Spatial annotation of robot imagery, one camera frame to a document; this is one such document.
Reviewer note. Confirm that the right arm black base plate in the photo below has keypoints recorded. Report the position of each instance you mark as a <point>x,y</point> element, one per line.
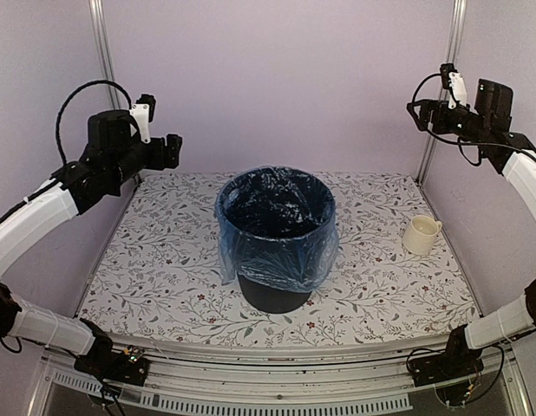
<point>435,367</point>

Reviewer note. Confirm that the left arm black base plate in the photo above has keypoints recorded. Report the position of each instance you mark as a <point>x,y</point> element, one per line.
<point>128,366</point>

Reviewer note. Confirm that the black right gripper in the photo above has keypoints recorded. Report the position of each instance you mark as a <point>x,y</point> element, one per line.
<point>429,107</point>

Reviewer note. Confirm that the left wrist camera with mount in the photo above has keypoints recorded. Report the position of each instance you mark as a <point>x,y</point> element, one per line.
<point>142,113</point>

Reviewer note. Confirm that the cream ceramic mug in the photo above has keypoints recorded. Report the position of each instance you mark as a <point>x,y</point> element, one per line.
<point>420,234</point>

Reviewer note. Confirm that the left aluminium corner post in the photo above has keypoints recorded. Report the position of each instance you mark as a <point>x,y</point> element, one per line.
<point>98,22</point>

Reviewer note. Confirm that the blue plastic trash bag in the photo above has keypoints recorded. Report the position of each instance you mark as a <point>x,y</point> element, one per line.
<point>276,234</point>

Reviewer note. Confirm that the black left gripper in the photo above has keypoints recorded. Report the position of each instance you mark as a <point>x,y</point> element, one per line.
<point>160,160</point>

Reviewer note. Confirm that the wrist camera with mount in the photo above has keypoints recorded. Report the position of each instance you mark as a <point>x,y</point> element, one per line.
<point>142,113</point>
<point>453,82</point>

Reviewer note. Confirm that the aluminium front rail frame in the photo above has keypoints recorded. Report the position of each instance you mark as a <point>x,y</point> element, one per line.
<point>363,379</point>

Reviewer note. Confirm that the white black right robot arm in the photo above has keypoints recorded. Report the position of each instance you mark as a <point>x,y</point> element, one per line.
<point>479,178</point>

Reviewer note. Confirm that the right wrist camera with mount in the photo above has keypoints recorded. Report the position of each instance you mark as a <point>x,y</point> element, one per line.
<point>453,82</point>

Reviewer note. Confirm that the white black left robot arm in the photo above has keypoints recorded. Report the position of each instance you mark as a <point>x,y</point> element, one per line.
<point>50,243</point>

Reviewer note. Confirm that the dark grey trash bin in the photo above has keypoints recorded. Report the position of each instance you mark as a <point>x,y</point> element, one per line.
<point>274,299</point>

